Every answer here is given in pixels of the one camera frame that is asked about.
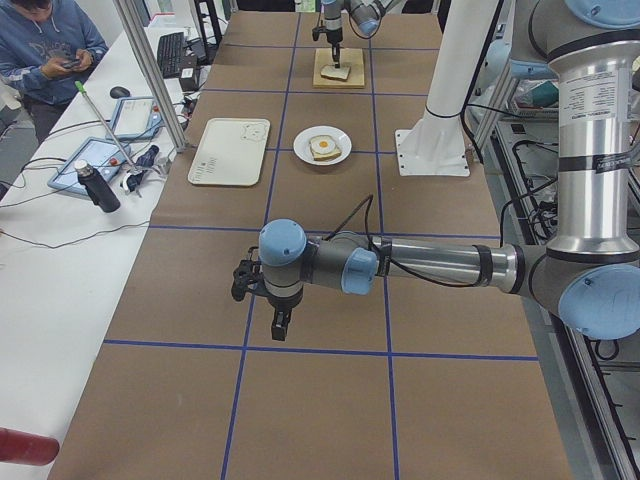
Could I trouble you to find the green tipped metal rod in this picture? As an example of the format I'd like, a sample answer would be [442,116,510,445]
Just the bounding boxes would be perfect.
[74,81,134,167]

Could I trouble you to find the bread slice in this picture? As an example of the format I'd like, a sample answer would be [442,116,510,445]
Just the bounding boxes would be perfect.
[309,135,341,161]
[320,65,351,82]

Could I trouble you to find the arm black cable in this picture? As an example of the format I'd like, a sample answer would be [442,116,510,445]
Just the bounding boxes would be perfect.
[319,193,556,287]

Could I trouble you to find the person in blue hoodie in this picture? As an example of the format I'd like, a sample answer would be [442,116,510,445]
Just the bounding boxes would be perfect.
[1,0,108,143]

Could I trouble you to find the black keyboard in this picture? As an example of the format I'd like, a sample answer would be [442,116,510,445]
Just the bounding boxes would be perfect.
[156,32,185,78]

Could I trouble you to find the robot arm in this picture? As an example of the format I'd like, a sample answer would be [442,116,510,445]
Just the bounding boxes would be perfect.
[251,1,639,341]
[312,0,405,69]

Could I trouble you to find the cream bear serving tray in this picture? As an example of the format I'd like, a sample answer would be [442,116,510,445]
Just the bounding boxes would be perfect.
[187,118,271,187]

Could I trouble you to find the red cylinder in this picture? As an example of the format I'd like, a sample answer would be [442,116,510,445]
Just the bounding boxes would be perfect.
[0,427,60,466]

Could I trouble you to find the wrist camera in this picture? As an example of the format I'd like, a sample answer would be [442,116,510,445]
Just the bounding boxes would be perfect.
[312,26,326,41]
[231,246,268,302]

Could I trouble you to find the black water bottle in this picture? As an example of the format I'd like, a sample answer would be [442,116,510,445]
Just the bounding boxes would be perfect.
[73,160,120,213]

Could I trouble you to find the aluminium frame post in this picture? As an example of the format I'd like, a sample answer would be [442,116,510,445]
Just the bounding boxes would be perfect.
[113,0,187,153]

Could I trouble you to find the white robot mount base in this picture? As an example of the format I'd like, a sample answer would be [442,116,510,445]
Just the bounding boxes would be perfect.
[396,0,502,177]

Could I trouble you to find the far teach pendant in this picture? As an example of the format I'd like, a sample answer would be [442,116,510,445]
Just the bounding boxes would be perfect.
[110,97,163,141]

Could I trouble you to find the near teach pendant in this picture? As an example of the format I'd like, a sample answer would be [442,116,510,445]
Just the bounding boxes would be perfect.
[47,137,126,198]

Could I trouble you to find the white round plate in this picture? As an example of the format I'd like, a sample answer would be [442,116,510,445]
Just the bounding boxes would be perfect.
[293,126,352,166]

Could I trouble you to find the wooden cutting board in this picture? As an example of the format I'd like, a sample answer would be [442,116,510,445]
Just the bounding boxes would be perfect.
[313,48,365,89]

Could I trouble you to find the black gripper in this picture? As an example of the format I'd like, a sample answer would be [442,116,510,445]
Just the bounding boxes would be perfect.
[326,28,342,68]
[266,290,303,341]

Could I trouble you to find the fried egg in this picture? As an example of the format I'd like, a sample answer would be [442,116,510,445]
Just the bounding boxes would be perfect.
[310,138,335,155]

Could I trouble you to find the black computer mouse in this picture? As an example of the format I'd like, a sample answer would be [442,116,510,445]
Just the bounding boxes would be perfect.
[109,86,131,99]

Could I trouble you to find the teach pendant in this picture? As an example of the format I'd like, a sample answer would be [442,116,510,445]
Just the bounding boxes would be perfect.
[47,137,126,198]
[110,97,163,141]

